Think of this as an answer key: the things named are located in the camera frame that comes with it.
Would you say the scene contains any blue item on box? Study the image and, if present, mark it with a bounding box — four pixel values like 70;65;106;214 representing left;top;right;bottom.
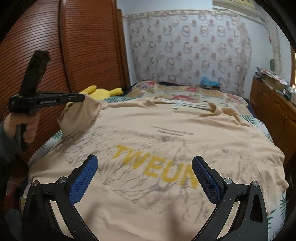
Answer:
200;76;220;90

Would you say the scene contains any palm leaf print blanket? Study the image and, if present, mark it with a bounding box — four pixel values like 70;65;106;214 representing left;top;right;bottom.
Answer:
19;96;289;241

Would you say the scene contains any person's left hand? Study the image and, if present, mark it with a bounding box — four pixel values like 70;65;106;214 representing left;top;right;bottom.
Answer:
2;112;41;144

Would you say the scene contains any wooden sideboard cabinet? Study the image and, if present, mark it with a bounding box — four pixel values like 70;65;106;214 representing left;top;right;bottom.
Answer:
250;78;295;164

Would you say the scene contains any floral bed cover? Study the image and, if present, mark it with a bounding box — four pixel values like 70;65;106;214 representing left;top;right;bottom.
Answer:
126;81;252;116

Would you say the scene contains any circle pattern lace curtain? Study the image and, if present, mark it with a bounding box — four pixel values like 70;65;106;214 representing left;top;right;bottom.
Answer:
126;10;252;94

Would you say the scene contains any beige tied side curtain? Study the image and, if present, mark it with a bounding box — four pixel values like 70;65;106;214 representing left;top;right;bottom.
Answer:
264;12;282;75

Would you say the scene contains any beige printed t-shirt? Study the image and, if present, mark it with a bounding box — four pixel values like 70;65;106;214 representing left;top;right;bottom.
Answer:
28;93;290;241

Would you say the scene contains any yellow Pikachu plush toy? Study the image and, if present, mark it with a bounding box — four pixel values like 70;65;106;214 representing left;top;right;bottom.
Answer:
66;85;124;108

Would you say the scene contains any cardboard box on cabinet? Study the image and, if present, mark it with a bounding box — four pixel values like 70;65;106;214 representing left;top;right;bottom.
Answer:
256;66;288;91

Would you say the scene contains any brown louvered wardrobe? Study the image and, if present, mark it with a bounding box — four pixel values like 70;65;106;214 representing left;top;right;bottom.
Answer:
0;0;132;163

